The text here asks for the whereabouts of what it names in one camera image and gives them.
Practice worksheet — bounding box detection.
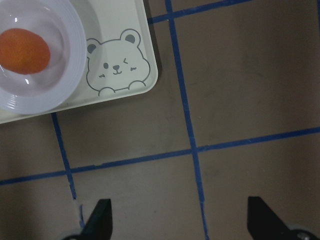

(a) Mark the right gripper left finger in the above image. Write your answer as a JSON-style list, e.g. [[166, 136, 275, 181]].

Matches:
[[79, 199, 113, 240]]

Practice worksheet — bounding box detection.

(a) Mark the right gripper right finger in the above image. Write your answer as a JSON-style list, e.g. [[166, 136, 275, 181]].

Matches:
[[247, 196, 294, 240]]

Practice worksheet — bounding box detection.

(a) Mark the orange fruit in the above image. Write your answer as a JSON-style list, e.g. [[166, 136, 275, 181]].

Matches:
[[0, 28, 51, 75]]

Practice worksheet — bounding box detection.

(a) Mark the white round plate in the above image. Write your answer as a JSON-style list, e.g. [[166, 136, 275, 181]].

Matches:
[[0, 0, 87, 115]]

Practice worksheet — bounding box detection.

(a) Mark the cream bear tray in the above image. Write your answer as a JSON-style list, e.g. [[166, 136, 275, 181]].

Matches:
[[0, 0, 158, 123]]

